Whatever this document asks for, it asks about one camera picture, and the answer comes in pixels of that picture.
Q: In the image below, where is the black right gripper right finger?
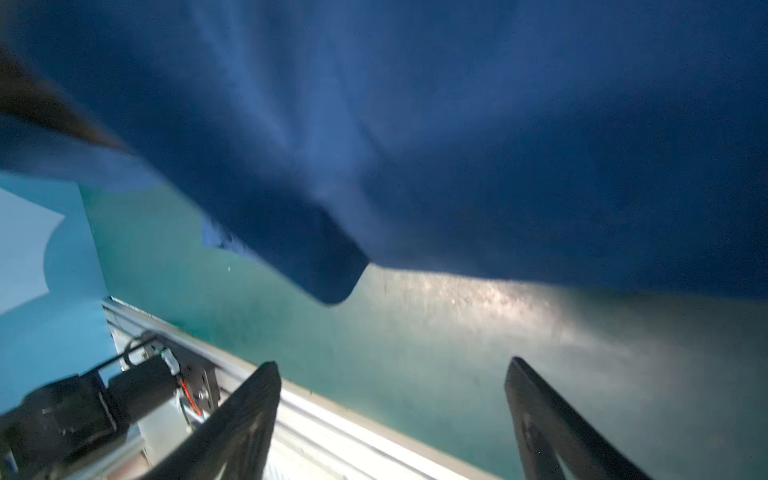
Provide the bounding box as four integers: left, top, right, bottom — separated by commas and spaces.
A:
504, 357, 648, 479

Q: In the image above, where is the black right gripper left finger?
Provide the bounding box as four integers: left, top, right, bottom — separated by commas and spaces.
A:
144, 361, 282, 480

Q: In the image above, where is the blue jacket with black lining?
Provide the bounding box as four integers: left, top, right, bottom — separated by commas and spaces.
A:
1, 1, 767, 304

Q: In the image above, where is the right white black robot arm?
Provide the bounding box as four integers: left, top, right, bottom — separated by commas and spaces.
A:
1, 356, 647, 479

